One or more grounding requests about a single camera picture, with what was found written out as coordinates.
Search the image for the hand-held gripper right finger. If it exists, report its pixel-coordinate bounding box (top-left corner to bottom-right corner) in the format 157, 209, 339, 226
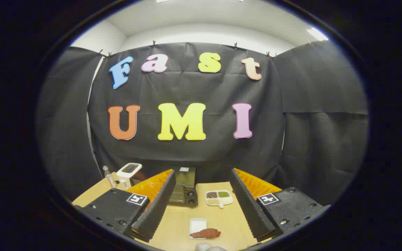
230, 168, 330, 243

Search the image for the black toaster oven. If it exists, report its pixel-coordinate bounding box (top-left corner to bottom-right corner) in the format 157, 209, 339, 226
130, 167, 199, 208

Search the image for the white plastic tray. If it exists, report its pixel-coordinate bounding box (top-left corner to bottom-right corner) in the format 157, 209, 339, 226
189, 218, 207, 240

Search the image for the ceiling light panel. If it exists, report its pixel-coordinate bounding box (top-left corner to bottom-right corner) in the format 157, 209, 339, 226
307, 27, 329, 41

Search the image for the red raw meat steak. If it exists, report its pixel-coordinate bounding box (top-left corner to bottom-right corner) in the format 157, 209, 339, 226
190, 228, 221, 239

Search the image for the clear glass bottle orange label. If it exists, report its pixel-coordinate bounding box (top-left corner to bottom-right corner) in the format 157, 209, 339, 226
103, 166, 116, 189

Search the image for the white bread toaster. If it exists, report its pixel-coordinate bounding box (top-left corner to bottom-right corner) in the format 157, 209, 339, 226
117, 163, 143, 190

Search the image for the white divided dish with beans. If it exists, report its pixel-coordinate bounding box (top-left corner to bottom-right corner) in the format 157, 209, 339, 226
205, 190, 233, 208

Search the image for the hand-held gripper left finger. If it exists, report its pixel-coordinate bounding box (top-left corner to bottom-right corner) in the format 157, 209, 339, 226
74, 169, 176, 243

